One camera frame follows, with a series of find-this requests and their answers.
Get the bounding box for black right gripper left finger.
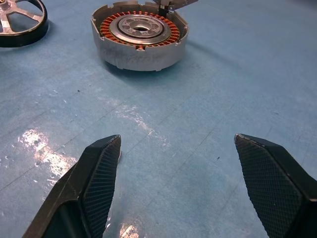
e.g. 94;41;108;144
21;134;122;238

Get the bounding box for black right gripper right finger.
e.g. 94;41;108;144
234;133;317;238

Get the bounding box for silver motor stator copper windings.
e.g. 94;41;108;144
90;1;190;72

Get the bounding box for black rotor ring silver spokes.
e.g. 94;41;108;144
0;0;49;48

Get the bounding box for black gear rotor part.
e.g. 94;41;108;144
153;0;199;12

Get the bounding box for blue table cover sheet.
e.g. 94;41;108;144
0;0;317;238

